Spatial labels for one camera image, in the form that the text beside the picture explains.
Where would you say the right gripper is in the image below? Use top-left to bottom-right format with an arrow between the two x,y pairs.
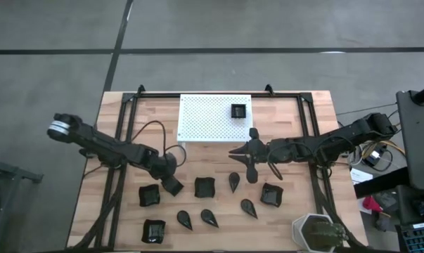
228,127 -> 271,185

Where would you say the wavy square black plate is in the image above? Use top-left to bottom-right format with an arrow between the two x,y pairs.
259,182 -> 285,208
138,183 -> 161,207
193,176 -> 217,199
141,219 -> 167,245

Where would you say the teardrop black plate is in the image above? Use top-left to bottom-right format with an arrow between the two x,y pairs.
240,198 -> 259,220
200,209 -> 220,228
228,171 -> 241,194
176,209 -> 193,231

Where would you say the small square black plate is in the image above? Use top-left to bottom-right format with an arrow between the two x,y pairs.
230,103 -> 248,119

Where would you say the white perforated metal shelf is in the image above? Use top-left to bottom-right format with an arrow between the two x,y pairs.
176,93 -> 255,155

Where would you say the white hexagonal plant pot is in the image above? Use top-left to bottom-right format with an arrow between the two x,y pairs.
291,213 -> 345,253

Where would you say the green cactus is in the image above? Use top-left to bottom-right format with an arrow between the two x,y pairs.
304,221 -> 348,247

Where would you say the white paper sheet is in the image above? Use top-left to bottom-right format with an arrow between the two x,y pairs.
350,167 -> 373,186

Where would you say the silver power adapter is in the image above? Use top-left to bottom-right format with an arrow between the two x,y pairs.
362,149 -> 384,169

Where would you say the red floor object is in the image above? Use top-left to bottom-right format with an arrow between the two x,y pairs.
361,195 -> 384,214

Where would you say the black beam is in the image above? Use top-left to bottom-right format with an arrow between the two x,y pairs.
354,167 -> 409,200

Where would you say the dark metal stand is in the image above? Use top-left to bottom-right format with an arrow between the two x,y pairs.
0,139 -> 44,253

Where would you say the backlit keyboard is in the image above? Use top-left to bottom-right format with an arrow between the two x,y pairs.
395,221 -> 424,253

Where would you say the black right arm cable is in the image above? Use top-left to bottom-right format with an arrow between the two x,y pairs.
266,139 -> 339,181

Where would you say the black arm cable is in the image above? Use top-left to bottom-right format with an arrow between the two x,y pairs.
266,139 -> 339,181
129,120 -> 188,169

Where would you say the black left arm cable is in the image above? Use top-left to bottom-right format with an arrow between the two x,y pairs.
129,120 -> 188,169

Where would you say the black aluminium table frame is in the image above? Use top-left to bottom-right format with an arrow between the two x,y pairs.
69,84 -> 366,253

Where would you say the thin black floor cable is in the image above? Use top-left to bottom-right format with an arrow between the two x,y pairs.
335,103 -> 398,116

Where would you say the yellow cable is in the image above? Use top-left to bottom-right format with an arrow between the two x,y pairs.
361,139 -> 406,157

